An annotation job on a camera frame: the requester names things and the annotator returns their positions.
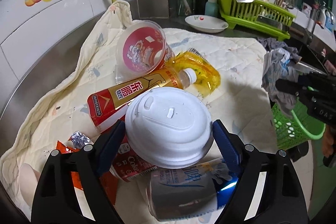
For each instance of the silver blue drink can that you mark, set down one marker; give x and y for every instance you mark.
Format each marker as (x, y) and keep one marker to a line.
(174, 194)

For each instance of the yellow plastic pouch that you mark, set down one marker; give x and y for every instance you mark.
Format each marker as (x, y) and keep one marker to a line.
(208, 78)

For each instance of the orange snack packet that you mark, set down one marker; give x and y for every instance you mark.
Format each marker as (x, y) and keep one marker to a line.
(108, 181)

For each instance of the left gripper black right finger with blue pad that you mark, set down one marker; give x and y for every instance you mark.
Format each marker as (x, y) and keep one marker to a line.
(268, 189)

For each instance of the green utensil holder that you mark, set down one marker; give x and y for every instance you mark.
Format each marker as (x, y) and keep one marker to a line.
(180, 7)

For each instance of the crumpled silver foil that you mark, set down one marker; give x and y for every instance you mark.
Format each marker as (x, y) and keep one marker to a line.
(79, 140)

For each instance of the teal soap bottle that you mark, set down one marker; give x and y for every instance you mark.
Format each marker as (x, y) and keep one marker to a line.
(211, 8)

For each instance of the white paper cup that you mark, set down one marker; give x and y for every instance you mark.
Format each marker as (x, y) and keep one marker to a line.
(28, 181)

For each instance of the white blue wrapper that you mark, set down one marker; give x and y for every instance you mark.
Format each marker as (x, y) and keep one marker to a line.
(276, 67)

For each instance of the white plastic cup lid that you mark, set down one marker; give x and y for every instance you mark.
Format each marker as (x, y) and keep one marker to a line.
(169, 127)

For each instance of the cream quilted cloth mat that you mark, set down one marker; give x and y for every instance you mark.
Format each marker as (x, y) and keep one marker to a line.
(239, 102)

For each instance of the white ceramic plate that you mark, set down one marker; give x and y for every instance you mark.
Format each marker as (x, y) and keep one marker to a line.
(206, 24)

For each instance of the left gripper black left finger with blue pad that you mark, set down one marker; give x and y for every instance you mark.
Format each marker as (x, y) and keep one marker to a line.
(55, 199)

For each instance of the green mesh trash basket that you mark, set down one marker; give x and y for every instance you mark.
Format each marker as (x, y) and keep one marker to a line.
(297, 129)

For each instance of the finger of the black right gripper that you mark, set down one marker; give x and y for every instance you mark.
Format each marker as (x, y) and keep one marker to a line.
(316, 92)

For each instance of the red instant noodle cup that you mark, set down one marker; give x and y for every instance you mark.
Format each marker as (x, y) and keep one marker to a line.
(141, 49)

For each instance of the red cola can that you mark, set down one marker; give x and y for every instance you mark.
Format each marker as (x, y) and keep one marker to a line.
(127, 165)

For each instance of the grey dish rag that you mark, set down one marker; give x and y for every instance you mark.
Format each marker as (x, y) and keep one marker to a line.
(272, 44)

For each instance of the gold red drink bottle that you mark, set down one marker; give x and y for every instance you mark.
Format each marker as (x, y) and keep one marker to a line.
(107, 106)

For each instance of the green dish rack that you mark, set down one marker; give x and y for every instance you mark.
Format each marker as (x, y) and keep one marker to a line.
(258, 15)

